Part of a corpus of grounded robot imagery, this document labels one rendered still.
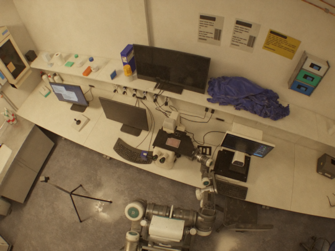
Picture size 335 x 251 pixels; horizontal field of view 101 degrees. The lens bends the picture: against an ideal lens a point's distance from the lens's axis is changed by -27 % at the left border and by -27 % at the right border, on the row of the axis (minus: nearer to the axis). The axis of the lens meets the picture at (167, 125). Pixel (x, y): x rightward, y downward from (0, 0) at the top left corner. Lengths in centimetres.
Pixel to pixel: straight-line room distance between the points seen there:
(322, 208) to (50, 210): 376
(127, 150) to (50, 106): 150
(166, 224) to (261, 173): 148
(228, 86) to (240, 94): 14
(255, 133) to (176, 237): 117
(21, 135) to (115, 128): 153
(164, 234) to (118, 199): 191
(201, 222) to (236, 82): 123
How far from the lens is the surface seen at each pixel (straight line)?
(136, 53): 184
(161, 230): 94
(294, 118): 211
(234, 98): 174
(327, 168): 261
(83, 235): 295
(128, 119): 201
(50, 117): 293
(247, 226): 182
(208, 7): 165
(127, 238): 138
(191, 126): 226
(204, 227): 128
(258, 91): 186
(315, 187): 259
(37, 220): 342
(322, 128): 229
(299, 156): 259
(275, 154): 240
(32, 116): 319
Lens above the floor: 266
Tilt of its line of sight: 58 degrees down
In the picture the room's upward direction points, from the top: 3 degrees counter-clockwise
